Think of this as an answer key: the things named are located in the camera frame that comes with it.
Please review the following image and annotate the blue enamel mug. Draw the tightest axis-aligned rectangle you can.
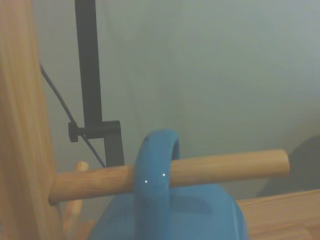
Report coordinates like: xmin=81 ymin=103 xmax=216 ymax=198
xmin=89 ymin=128 xmax=249 ymax=240

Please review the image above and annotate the wooden mug tree stand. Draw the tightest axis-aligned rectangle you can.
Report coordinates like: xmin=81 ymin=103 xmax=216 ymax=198
xmin=0 ymin=0 xmax=291 ymax=240

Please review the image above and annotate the black camera stand pole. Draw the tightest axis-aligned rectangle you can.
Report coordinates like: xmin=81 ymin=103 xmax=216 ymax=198
xmin=67 ymin=0 xmax=125 ymax=168

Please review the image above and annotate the thin black cable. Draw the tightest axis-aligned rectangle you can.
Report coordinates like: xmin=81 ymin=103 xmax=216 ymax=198
xmin=39 ymin=63 xmax=107 ymax=168

